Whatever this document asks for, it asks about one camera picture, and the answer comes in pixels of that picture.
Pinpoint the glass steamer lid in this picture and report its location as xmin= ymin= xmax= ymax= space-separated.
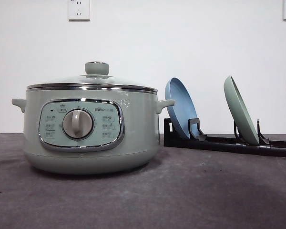
xmin=27 ymin=61 xmax=157 ymax=93

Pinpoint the green plate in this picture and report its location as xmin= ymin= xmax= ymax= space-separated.
xmin=224 ymin=76 xmax=259 ymax=146

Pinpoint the blue plate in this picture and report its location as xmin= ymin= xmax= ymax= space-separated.
xmin=165 ymin=77 xmax=199 ymax=138

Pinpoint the green electric steamer pot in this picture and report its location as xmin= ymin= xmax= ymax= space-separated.
xmin=12 ymin=88 xmax=175 ymax=175

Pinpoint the black plate rack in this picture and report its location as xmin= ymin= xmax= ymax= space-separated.
xmin=163 ymin=118 xmax=286 ymax=157

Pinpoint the white wall socket left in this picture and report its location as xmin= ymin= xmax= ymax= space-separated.
xmin=68 ymin=0 xmax=91 ymax=22

